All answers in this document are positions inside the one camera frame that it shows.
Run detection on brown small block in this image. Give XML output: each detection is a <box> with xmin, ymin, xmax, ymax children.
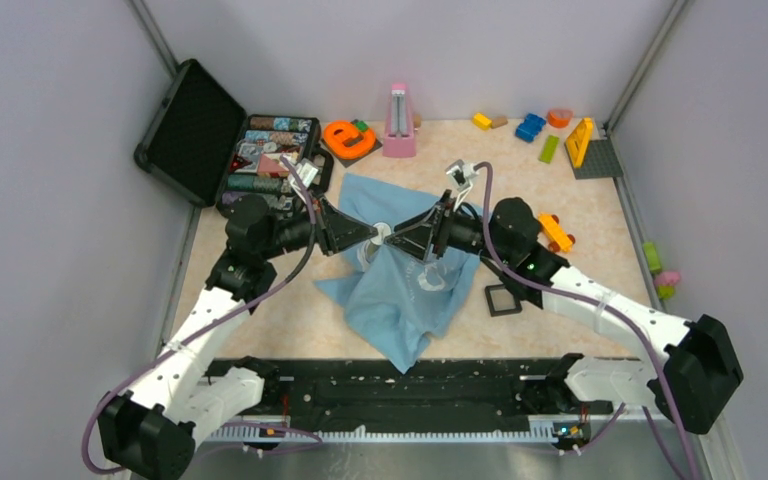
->
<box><xmin>490</xmin><ymin>116</ymin><xmax>508</xmax><ymax>129</ymax></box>

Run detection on blue toy brick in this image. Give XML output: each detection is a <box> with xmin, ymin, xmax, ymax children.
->
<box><xmin>514</xmin><ymin>113</ymin><xmax>547</xmax><ymax>143</ymax></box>

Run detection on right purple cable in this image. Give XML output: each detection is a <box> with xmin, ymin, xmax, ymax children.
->
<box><xmin>473</xmin><ymin>160</ymin><xmax>703</xmax><ymax>480</ymax></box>

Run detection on black poker chip case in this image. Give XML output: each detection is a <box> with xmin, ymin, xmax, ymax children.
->
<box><xmin>133</xmin><ymin>59</ymin><xmax>334</xmax><ymax>216</ymax></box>

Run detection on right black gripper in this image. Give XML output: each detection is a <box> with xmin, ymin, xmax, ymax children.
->
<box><xmin>386</xmin><ymin>190</ymin><xmax>515</xmax><ymax>265</ymax></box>

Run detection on orange letter e toy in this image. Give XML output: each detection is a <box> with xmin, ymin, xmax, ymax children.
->
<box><xmin>323</xmin><ymin>120</ymin><xmax>377</xmax><ymax>161</ymax></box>

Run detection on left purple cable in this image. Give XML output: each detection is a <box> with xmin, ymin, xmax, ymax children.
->
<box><xmin>80</xmin><ymin>156</ymin><xmax>324</xmax><ymax>476</ymax></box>

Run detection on lower black square frame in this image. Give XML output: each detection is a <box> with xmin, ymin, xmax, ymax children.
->
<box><xmin>484</xmin><ymin>284</ymin><xmax>523</xmax><ymax>318</ymax></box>

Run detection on pink metronome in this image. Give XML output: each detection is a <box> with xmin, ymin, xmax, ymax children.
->
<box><xmin>382</xmin><ymin>83</ymin><xmax>416</xmax><ymax>158</ymax></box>

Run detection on orange toy car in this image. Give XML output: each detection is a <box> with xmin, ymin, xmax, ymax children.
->
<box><xmin>537</xmin><ymin>213</ymin><xmax>576</xmax><ymax>253</ymax></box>

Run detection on orange small cup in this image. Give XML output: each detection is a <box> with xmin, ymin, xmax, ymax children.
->
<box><xmin>546</xmin><ymin>108</ymin><xmax>574</xmax><ymax>129</ymax></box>

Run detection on light blue t-shirt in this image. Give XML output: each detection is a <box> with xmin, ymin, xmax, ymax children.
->
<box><xmin>315</xmin><ymin>174</ymin><xmax>480</xmax><ymax>373</ymax></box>

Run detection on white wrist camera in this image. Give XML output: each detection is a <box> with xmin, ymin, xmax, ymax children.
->
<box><xmin>289</xmin><ymin>159</ymin><xmax>320</xmax><ymax>199</ymax></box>
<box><xmin>445</xmin><ymin>159</ymin><xmax>478</xmax><ymax>210</ymax></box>

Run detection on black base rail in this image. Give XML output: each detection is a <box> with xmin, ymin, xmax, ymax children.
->
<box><xmin>208</xmin><ymin>357</ymin><xmax>615</xmax><ymax>434</ymax></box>

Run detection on grey building baseplate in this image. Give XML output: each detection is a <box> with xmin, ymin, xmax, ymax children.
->
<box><xmin>573</xmin><ymin>139</ymin><xmax>624</xmax><ymax>180</ymax></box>

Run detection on purple cable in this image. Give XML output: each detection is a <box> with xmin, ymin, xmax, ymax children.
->
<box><xmin>473</xmin><ymin>160</ymin><xmax>703</xmax><ymax>480</ymax></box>
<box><xmin>80</xmin><ymin>156</ymin><xmax>324</xmax><ymax>476</ymax></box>

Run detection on yellow triangular toy block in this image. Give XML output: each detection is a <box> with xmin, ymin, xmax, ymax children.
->
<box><xmin>564</xmin><ymin>117</ymin><xmax>594</xmax><ymax>169</ymax></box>

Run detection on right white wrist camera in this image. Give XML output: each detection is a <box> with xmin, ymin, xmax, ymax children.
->
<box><xmin>445</xmin><ymin>159</ymin><xmax>478</xmax><ymax>210</ymax></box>

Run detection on yellow small toy brick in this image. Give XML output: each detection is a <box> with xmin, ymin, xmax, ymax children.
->
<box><xmin>472</xmin><ymin>112</ymin><xmax>493</xmax><ymax>131</ymax></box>

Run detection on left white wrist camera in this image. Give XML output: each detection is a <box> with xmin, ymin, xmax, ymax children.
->
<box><xmin>289</xmin><ymin>159</ymin><xmax>320</xmax><ymax>199</ymax></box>

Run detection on green toy brick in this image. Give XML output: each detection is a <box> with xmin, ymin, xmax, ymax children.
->
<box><xmin>538</xmin><ymin>135</ymin><xmax>560</xmax><ymax>164</ymax></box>

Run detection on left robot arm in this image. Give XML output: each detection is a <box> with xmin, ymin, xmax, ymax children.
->
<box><xmin>92</xmin><ymin>194</ymin><xmax>380</xmax><ymax>479</ymax></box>

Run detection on green pink toy pieces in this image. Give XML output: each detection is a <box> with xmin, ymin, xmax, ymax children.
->
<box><xmin>642</xmin><ymin>242</ymin><xmax>682</xmax><ymax>300</ymax></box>

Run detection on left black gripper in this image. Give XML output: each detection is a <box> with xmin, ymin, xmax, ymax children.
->
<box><xmin>259</xmin><ymin>190</ymin><xmax>378</xmax><ymax>260</ymax></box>

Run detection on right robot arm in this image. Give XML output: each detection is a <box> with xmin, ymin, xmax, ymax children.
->
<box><xmin>385</xmin><ymin>194</ymin><xmax>744</xmax><ymax>435</ymax></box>

